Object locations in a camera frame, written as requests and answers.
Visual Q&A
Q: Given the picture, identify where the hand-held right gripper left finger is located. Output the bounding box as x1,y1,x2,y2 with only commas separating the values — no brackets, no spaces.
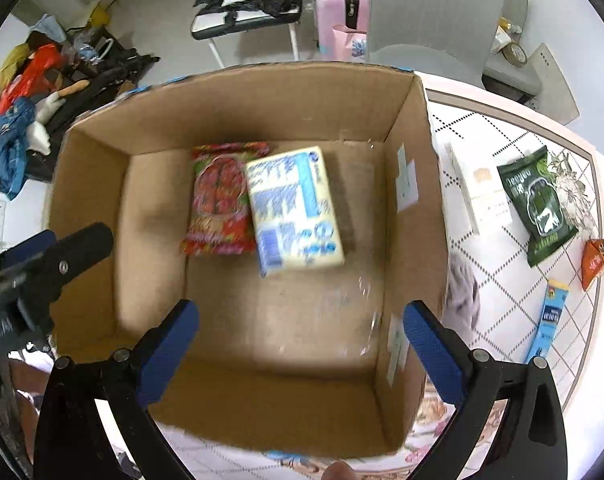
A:
34,299,201,480

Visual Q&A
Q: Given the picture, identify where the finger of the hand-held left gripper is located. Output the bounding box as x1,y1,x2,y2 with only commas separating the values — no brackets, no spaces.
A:
12,222,115,334
0,230,58,282

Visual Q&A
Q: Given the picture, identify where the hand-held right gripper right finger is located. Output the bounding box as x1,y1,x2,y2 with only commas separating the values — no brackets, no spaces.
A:
403,300,569,480

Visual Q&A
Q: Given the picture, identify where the brown cardboard box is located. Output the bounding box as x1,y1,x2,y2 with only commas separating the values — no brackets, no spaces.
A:
42,62,451,461

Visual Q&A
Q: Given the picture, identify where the yellow and blue tissue packet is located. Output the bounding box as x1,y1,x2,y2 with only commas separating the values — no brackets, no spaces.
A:
245,146,345,277

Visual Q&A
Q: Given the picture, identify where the person's right hand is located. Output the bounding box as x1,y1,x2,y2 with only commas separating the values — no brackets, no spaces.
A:
326,460,355,480

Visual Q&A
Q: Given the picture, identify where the grey crumpled cloth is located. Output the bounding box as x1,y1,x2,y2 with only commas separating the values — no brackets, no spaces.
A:
444,252,482,346

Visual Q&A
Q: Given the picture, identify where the long blue packet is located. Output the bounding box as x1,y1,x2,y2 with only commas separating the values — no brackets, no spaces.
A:
524,280,571,365

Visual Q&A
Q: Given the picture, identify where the red snack packet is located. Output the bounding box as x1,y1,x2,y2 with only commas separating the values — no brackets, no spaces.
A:
181,142,272,257

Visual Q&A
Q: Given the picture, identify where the white flat carton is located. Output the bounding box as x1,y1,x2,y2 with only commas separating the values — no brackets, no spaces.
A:
444,142,514,235

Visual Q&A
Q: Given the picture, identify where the red plastic bag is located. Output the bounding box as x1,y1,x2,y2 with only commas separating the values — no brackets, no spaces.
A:
0,43,65,114

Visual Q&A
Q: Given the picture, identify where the dark green snack packet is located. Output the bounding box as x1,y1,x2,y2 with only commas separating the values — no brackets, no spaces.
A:
497,145,581,267

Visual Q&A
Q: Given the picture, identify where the small orange snack packet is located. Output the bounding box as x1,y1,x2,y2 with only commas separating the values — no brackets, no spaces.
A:
581,237,604,292

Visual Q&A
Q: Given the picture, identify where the light blue cloth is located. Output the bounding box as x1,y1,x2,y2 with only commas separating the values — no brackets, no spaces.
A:
28,13,69,44

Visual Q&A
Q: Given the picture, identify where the yellow bag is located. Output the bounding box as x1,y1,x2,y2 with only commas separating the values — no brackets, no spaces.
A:
84,0,114,29

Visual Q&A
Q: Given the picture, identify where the small black-framed table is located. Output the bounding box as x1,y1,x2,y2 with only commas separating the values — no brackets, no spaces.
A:
190,2,303,69

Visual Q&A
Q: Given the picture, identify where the beige flat board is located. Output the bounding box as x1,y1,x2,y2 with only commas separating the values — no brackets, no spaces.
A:
524,42,581,126

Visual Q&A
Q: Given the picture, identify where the roll of tape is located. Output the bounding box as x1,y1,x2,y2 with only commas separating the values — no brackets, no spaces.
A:
502,42,529,67

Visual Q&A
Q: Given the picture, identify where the pink gift bag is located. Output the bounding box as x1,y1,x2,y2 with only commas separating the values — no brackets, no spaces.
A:
330,24,369,64

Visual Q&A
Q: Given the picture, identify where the pink suitcase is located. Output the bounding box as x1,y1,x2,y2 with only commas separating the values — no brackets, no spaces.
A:
311,0,371,59

